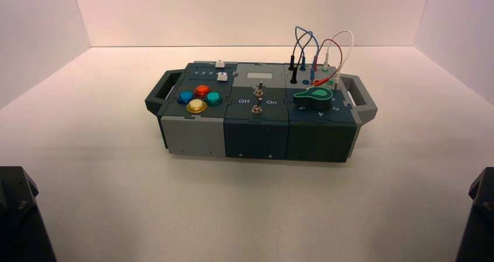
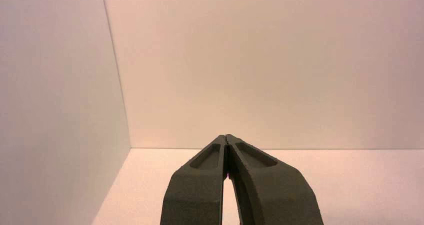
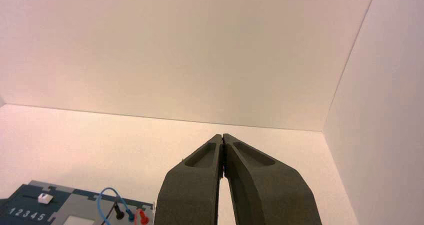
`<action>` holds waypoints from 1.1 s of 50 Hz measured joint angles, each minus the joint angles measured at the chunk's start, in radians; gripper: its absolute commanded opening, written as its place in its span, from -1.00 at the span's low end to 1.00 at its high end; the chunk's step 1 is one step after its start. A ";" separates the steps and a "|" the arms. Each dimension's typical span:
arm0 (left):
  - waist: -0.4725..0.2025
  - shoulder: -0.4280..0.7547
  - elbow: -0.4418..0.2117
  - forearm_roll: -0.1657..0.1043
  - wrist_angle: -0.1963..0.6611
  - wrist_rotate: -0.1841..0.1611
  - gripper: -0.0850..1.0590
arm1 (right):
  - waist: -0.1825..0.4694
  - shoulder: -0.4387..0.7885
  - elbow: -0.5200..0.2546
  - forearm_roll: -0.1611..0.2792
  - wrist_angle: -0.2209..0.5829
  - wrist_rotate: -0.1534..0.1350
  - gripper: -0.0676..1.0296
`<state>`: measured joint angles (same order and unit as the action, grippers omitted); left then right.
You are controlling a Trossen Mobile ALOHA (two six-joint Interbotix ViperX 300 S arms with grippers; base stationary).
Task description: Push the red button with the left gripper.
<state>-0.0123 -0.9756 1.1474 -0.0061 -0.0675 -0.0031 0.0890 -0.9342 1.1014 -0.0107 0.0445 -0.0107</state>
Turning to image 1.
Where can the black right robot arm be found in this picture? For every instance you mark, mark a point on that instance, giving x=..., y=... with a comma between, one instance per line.
x=478, y=218

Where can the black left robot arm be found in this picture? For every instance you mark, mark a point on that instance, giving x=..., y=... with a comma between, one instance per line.
x=19, y=221

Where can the teal push button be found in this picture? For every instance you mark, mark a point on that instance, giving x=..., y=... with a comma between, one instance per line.
x=212, y=98

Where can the yellow push button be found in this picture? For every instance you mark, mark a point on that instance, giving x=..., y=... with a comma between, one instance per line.
x=196, y=106

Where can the red push button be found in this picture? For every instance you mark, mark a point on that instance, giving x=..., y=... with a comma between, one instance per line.
x=202, y=90

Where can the blue push button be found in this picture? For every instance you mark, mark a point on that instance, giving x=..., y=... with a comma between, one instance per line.
x=186, y=96

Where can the grey modular control box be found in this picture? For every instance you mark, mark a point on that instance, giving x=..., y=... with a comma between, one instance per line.
x=254, y=131

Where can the small grey display screen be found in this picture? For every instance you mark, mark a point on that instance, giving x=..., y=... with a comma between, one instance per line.
x=259, y=76

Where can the white slider knob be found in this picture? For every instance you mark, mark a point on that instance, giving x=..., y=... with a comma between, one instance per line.
x=219, y=64
x=222, y=77

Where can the green rotary knob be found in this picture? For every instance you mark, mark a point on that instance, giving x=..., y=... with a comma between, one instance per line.
x=314, y=97

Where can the metal toggle switch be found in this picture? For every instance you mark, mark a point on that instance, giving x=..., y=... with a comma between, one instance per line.
x=257, y=106
x=259, y=90

